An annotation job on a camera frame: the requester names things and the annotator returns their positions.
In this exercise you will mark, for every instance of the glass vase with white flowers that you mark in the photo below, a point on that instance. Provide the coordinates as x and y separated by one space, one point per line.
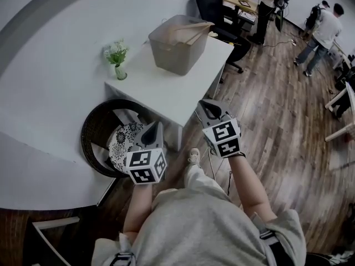
117 55

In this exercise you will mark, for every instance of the person's light shoe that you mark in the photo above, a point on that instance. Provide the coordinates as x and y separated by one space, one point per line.
194 156

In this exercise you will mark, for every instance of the wooden clothes hanger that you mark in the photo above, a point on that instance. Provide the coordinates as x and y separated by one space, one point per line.
191 30

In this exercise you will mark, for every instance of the person's right forearm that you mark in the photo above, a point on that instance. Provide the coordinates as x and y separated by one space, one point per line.
249 187

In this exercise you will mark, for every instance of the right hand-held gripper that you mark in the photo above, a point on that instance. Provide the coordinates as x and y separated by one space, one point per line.
224 137

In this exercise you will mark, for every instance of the light wooden desk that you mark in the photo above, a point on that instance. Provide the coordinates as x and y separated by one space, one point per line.
241 3

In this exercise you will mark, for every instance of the person's left forearm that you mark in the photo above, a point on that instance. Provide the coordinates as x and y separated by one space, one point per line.
137 206

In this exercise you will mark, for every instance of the grey plastic storage bin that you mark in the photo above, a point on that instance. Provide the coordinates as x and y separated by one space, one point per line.
177 54

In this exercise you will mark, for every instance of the person's grey sweatshirt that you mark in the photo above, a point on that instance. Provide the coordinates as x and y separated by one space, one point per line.
199 231

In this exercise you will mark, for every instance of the black round laundry basket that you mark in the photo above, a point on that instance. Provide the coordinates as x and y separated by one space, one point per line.
91 132

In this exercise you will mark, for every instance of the small picture frame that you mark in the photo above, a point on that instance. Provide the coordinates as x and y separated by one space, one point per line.
244 4

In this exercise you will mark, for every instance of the person's light trouser leg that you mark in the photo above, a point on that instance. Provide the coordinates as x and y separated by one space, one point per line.
202 180

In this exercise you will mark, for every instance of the dark chair with white frame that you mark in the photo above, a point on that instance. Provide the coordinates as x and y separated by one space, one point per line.
52 240

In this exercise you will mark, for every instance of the black office chair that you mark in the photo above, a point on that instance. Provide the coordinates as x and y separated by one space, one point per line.
216 12

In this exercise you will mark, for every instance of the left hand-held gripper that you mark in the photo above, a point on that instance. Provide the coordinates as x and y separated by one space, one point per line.
141 165

